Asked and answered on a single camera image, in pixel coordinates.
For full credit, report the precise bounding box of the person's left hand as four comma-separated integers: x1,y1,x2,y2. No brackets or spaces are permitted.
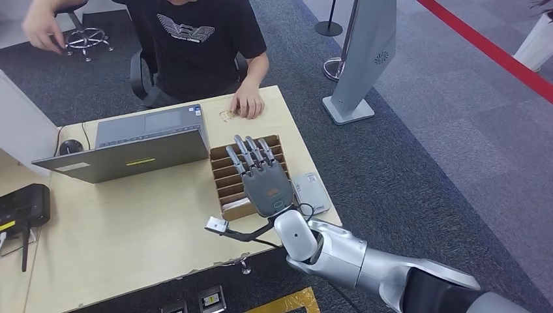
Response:
230,84,265,120

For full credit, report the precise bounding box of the person's right hand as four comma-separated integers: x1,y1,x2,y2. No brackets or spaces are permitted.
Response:
22,6,68,55

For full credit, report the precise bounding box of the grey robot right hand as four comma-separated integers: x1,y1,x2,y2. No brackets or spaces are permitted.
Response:
225,134,295,218

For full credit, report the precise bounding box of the white card in organizer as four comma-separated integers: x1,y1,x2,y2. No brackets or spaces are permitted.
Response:
221,196,252,212

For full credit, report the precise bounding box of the grey card reader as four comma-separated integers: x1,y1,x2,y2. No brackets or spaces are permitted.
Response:
291,171,332,216

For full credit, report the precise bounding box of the wooden card organizer box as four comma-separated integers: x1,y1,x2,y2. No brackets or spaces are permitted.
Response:
209,134,293,222

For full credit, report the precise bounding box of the person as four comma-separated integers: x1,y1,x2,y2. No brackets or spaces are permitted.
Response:
22,0,269,120

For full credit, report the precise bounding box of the black stool chrome base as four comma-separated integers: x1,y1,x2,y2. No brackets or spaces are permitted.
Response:
53,2,115,63

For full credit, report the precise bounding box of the chrome stanchion base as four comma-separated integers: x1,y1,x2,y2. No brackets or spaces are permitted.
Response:
323,57,348,83

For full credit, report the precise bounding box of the white partition panel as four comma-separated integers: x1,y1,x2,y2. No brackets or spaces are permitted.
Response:
0,70,59,178

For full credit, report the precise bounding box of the black office chair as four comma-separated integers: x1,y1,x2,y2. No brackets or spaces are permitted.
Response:
129,50,249,109

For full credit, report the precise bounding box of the yellow floor tape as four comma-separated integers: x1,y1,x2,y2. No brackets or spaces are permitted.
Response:
244,287,321,313

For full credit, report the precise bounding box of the black computer mouse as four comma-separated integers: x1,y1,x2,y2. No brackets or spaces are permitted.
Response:
58,139,84,157

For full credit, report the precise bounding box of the grey kiosk stand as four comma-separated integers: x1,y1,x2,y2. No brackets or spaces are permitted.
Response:
321,0,397,126

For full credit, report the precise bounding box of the grey laptop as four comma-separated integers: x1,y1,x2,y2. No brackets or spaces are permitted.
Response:
31,103,211,185

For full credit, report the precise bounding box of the black desktop device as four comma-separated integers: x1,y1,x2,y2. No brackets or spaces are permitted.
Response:
0,184,51,236

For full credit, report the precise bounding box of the black antenna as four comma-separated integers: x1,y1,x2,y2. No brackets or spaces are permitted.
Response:
20,228,33,274

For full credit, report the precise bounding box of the red barrier belt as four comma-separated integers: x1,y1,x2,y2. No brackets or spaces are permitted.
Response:
417,0,553,104

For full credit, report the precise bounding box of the white planter pot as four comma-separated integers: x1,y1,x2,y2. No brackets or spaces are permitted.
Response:
513,10,553,72

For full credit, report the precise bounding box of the green plant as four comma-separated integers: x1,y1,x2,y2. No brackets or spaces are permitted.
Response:
529,0,553,22

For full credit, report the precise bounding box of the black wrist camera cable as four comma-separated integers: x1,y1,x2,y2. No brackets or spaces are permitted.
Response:
249,201,317,250

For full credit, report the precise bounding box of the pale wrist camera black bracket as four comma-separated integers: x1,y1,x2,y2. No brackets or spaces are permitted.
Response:
204,216,277,243

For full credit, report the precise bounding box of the black stanchion post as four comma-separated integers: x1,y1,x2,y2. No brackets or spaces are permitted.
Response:
314,0,344,38

